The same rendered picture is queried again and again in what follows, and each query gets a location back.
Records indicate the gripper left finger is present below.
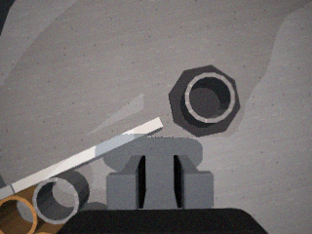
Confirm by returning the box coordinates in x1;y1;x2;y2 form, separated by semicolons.
106;155;146;210

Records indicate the grey steel bushing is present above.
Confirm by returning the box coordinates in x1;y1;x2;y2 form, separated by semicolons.
79;202;107;212
181;73;235;123
32;170;90;224

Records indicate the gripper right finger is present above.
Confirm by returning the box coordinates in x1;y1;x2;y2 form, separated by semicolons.
174;155;214;209

